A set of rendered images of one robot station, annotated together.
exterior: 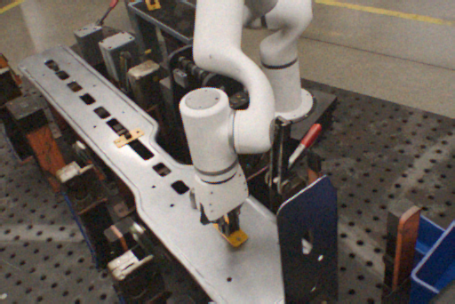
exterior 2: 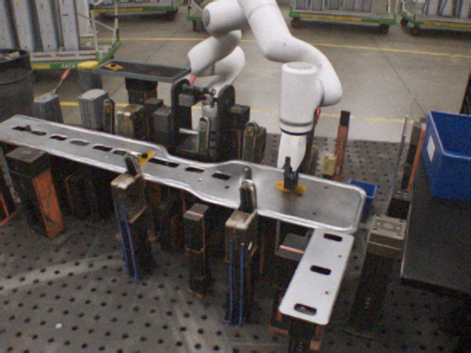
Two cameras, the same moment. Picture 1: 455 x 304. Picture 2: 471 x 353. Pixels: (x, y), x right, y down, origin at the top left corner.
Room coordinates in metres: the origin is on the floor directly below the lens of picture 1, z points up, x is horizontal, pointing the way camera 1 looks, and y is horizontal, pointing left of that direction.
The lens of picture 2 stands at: (0.04, 0.73, 1.65)
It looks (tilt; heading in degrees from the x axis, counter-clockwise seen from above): 32 degrees down; 324
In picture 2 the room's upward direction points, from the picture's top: straight up
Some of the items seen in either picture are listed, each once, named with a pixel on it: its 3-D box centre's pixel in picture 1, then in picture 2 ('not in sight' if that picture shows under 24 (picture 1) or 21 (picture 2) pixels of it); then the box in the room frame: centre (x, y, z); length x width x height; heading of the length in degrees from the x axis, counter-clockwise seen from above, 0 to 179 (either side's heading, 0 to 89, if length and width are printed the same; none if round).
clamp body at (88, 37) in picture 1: (102, 72); (54, 137); (1.73, 0.43, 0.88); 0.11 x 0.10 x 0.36; 120
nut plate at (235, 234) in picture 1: (229, 229); (290, 186); (0.73, 0.03, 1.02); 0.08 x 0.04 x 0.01; 31
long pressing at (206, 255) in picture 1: (123, 137); (138, 158); (1.15, 0.29, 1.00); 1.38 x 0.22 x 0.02; 30
